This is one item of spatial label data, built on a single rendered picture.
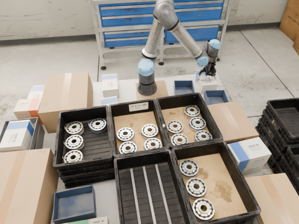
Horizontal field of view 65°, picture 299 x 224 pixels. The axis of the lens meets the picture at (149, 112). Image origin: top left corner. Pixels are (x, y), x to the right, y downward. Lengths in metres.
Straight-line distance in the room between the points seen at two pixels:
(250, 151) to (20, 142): 1.27
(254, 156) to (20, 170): 1.21
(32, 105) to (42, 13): 2.56
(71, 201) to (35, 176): 0.24
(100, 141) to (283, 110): 1.59
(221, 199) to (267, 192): 0.22
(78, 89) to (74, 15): 2.49
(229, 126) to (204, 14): 2.03
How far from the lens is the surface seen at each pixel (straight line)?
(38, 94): 1.96
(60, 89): 1.75
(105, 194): 1.40
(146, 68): 1.65
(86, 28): 4.15
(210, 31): 3.42
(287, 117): 2.30
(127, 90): 1.94
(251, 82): 3.40
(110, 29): 3.13
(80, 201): 1.41
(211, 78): 1.96
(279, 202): 1.32
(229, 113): 1.59
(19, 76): 3.73
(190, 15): 3.24
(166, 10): 1.49
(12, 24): 4.39
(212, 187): 1.29
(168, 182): 1.27
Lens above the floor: 1.95
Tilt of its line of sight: 45 degrees down
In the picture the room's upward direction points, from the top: 1 degrees counter-clockwise
